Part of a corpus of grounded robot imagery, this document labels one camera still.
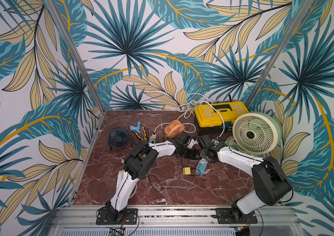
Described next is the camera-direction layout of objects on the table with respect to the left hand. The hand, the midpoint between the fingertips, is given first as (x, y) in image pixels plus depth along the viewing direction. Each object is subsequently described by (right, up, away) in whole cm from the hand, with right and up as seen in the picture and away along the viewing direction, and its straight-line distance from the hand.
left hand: (198, 159), depth 91 cm
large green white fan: (+27, +17, -15) cm, 35 cm away
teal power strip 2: (+1, -4, -3) cm, 5 cm away
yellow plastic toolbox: (+7, +24, +3) cm, 25 cm away
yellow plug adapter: (-8, -6, -4) cm, 11 cm away
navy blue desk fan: (-50, +13, +1) cm, 51 cm away
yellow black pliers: (-35, +12, +11) cm, 39 cm away
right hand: (+5, +3, +1) cm, 6 cm away
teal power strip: (-30, +11, +3) cm, 32 cm away
